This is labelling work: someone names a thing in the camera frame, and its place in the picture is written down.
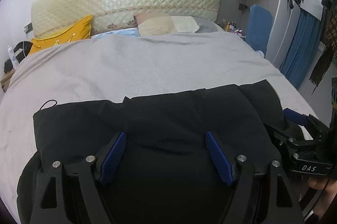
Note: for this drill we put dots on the wall socket of bed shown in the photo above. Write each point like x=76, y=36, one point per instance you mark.
x=28, y=28
x=242, y=7

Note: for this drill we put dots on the yellow pillow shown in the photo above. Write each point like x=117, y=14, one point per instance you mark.
x=79, y=31

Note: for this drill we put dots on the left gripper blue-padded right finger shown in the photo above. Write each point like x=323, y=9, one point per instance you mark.
x=253, y=197

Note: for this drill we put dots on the brown patterned scarf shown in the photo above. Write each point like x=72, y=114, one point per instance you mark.
x=329, y=52

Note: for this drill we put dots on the person's right hand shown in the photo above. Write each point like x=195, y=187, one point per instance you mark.
x=328, y=188

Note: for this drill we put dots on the wooden nightstand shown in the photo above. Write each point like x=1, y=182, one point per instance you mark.
x=5, y=81

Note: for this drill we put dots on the wall socket right of bed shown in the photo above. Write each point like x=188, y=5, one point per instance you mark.
x=242, y=7

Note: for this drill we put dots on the blue padded board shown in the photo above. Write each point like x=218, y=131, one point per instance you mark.
x=258, y=28

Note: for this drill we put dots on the light blue pillow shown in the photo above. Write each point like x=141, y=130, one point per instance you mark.
x=133, y=32

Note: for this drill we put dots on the white spray bottle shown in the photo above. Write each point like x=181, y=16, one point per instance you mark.
x=12, y=57

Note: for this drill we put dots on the blue curtain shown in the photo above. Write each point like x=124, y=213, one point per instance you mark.
x=302, y=49

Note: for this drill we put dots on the wall socket left of bed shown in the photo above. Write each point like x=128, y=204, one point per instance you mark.
x=28, y=28

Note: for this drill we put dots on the black puffy jacket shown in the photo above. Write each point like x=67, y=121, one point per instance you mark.
x=166, y=174

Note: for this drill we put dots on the clutter of small items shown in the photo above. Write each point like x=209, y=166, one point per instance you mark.
x=232, y=28

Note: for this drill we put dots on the cream quilted headboard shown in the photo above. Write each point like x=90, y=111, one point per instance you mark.
x=118, y=0

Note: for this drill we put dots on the black bag on nightstand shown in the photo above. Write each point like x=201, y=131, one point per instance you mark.
x=21, y=51

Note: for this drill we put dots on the beige pillow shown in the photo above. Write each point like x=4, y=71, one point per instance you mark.
x=157, y=24

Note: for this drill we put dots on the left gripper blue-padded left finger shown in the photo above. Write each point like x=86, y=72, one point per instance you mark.
x=69, y=193

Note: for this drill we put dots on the grey pillow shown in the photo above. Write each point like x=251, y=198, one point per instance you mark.
x=206, y=26

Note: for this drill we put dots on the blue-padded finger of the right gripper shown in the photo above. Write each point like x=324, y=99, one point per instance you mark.
x=295, y=117

